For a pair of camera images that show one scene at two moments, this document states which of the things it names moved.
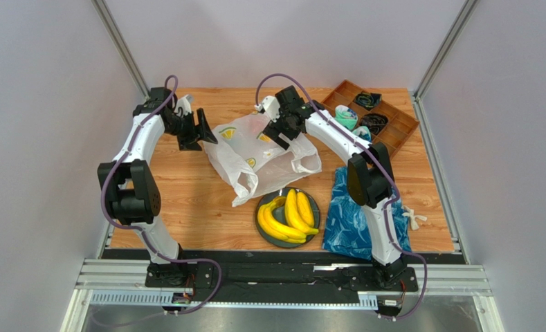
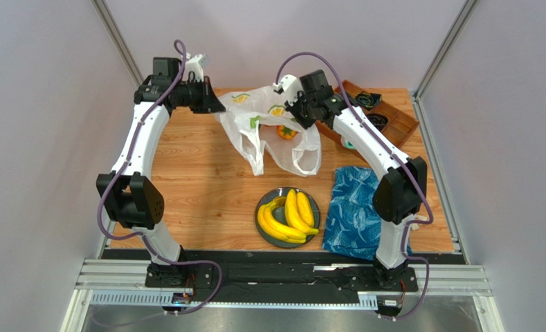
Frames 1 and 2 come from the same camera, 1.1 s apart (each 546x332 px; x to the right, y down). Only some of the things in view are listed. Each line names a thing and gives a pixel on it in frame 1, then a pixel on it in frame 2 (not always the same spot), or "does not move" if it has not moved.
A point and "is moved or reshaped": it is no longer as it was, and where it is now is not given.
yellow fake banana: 306,208 does not move
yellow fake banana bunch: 275,227 does not move
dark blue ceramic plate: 279,210 does not move
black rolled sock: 376,122 does not move
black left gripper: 203,131 -> 208,102
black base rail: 283,276 does not move
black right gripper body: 281,127 -> 300,113
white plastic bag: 252,162 is moved or reshaped
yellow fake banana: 294,216 does not move
